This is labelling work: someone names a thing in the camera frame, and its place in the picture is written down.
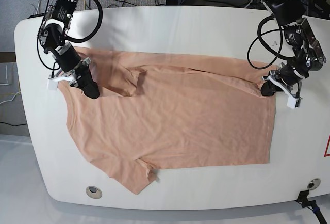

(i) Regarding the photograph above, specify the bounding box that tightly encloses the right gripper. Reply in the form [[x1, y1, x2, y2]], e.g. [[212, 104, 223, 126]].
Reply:
[[47, 44, 100, 99]]

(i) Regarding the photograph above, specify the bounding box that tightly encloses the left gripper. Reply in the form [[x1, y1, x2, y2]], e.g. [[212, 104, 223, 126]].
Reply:
[[260, 63, 309, 98]]

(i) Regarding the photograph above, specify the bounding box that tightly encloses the peach T-shirt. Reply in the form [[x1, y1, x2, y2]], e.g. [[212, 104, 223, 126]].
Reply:
[[58, 47, 275, 194]]

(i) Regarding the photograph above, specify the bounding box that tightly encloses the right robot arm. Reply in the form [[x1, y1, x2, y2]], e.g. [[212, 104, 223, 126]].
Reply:
[[37, 0, 103, 99]]

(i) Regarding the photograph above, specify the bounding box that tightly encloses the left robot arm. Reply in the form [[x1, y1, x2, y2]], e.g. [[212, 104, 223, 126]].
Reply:
[[256, 0, 329, 107]]

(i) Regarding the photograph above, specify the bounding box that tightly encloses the red warning sticker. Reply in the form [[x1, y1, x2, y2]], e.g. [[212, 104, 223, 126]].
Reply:
[[324, 137, 330, 157]]

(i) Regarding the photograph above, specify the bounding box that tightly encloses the right table grommet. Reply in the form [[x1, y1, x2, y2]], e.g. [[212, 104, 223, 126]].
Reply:
[[307, 178, 321, 190]]

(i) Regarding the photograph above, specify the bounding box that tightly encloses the table grommet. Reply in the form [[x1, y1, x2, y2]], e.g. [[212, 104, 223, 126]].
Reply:
[[86, 186, 102, 199], [307, 178, 321, 190]]

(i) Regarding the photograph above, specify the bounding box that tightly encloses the left table grommet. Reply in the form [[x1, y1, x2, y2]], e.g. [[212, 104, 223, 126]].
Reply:
[[86, 186, 102, 199]]

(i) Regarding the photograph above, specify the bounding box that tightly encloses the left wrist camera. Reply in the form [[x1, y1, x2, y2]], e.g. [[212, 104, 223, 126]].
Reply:
[[287, 97, 301, 109]]

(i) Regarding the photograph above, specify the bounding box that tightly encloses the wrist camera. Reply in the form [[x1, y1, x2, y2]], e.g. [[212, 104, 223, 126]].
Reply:
[[47, 79, 58, 91], [287, 97, 301, 109]]

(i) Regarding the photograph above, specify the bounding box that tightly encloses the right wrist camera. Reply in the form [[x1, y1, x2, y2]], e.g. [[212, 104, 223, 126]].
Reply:
[[47, 79, 58, 91]]

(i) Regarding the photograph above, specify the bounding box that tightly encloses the black clamp with cable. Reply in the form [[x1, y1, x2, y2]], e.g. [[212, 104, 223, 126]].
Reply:
[[296, 190, 327, 224]]

